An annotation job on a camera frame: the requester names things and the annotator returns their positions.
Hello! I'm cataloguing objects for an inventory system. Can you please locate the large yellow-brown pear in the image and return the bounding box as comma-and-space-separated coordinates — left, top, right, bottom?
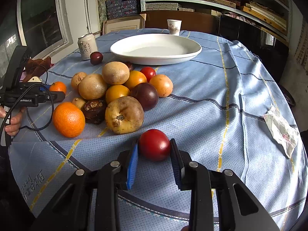
105, 96, 144, 134

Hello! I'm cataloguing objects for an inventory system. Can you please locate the small mandarin orange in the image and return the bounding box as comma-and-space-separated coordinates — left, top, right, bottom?
49, 81, 67, 94

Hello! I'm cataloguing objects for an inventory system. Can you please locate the dark mangosteen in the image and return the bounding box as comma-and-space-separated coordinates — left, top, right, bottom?
81, 99, 107, 125

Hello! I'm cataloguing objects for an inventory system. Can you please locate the large orange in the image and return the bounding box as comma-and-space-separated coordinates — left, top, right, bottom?
53, 102, 86, 138

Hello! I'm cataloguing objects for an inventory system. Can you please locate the dark purple plum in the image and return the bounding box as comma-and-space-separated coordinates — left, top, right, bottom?
131, 82, 159, 111

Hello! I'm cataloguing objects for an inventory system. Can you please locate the small brown kiwi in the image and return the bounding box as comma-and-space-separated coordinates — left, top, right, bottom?
70, 72, 87, 90
72, 98, 86, 110

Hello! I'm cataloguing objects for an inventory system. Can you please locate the yellow-orange persimmon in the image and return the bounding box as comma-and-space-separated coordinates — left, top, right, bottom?
105, 85, 130, 104

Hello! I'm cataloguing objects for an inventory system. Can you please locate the orange persimmon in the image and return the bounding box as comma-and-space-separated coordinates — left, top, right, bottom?
149, 74, 173, 98
124, 70, 147, 90

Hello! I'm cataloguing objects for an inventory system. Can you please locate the brown round fruit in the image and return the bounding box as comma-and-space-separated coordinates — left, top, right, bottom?
102, 62, 130, 85
78, 74, 108, 100

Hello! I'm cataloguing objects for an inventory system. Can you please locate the small red tomato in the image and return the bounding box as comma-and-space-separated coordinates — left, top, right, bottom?
140, 67, 156, 82

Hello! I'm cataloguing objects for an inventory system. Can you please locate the small dark plum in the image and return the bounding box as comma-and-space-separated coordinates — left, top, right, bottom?
90, 52, 103, 66

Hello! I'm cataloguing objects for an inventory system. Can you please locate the person's left hand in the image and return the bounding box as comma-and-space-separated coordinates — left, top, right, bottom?
5, 107, 26, 137

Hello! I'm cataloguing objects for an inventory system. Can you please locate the brown cloth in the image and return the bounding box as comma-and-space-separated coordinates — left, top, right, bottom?
22, 56, 53, 82

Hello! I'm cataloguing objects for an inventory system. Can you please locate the white beverage can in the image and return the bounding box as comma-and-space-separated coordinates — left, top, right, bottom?
77, 33, 98, 60

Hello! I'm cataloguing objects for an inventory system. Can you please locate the crumpled white tissue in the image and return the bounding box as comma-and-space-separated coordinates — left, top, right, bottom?
263, 105, 300, 159

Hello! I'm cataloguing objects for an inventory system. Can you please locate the white oval plate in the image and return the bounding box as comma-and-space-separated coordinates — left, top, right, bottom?
110, 33, 202, 66

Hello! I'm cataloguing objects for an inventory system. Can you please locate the framed wooden board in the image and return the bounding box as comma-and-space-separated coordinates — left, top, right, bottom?
101, 14, 147, 35

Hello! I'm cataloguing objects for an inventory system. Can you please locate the white paper cup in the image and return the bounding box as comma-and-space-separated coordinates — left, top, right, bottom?
167, 19, 182, 36

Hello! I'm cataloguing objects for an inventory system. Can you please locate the stack of blue patterned boxes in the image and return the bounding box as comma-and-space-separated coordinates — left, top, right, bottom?
106, 0, 138, 19

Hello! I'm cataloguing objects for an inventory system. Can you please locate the brown wooden cabinet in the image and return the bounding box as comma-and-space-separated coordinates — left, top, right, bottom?
142, 10, 219, 35

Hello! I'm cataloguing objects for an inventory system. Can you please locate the metal storage shelf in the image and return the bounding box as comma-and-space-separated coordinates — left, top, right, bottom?
139, 0, 291, 47

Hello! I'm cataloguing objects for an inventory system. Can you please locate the black gripper camera mount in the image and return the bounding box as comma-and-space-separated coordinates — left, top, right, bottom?
1, 45, 32, 92

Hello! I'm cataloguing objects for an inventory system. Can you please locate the window with white frame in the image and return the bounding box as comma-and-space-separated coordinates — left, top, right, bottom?
1, 0, 73, 77

